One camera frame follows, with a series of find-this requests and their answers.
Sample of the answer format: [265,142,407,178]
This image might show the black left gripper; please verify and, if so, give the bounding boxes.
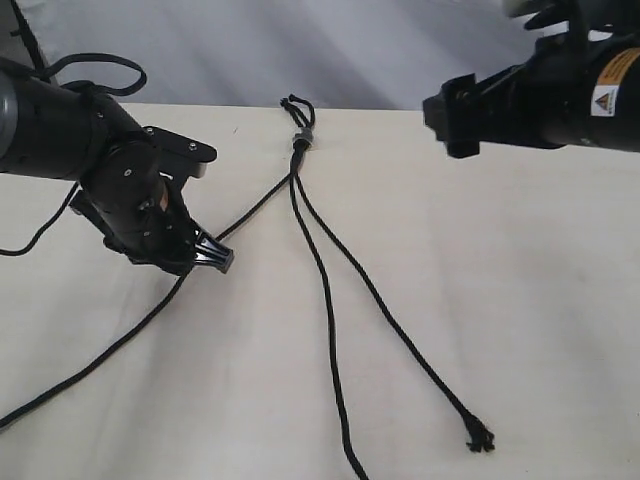
[72,144,235,275]

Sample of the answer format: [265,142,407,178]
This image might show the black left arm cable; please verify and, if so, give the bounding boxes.
[0,53,148,257]

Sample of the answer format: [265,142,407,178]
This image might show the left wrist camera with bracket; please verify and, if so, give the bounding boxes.
[144,126,218,185]

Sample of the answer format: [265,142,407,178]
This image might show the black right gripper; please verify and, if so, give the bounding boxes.
[423,44,595,159]

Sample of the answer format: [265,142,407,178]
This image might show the black frame bar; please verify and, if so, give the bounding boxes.
[9,0,47,70]

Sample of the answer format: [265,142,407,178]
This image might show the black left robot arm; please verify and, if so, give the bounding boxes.
[1,53,234,275]

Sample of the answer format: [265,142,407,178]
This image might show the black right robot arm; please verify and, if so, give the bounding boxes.
[422,1,639,159]

